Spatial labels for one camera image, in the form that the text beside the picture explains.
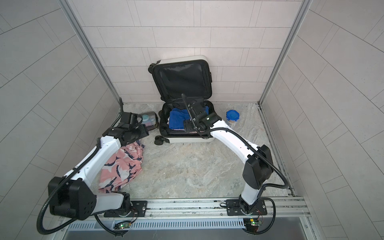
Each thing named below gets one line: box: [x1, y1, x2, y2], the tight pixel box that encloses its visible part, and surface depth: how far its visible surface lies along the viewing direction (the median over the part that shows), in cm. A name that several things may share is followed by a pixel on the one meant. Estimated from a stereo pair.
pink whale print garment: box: [99, 141, 145, 193], surface depth 81 cm
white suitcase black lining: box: [148, 55, 214, 145], surface depth 97 cm
